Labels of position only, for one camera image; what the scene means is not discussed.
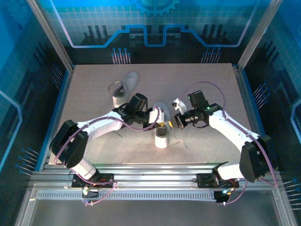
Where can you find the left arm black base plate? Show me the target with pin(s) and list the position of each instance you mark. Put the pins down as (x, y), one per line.
(107, 184)

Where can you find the small controller board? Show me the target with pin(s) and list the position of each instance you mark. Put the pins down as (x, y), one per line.
(90, 195)
(222, 196)

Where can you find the aluminium frame post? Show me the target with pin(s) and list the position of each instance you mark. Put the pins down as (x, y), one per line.
(52, 35)
(258, 35)

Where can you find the aluminium side rail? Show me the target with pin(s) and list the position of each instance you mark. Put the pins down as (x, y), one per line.
(246, 101)

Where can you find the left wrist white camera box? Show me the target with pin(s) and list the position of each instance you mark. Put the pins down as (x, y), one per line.
(155, 115)

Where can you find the white sneaker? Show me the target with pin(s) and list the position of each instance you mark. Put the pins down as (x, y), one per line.
(162, 141)
(127, 87)

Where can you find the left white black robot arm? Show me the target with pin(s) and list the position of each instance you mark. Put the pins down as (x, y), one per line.
(68, 143)

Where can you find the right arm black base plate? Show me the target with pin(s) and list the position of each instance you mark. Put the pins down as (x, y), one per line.
(203, 181)

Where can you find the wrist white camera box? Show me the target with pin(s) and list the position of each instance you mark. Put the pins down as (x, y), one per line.
(181, 106)
(155, 115)

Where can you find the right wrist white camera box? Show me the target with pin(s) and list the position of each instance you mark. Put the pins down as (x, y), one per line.
(181, 106)

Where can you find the grey metal front panel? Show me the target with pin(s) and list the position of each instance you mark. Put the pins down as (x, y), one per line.
(150, 214)

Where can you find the blue table edge strip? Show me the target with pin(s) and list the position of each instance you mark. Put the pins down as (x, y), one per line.
(253, 101)
(60, 101)

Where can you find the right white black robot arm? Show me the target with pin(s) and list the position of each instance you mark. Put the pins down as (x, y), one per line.
(256, 160)

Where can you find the aluminium front frame rail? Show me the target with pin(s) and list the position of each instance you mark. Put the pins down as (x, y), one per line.
(152, 174)

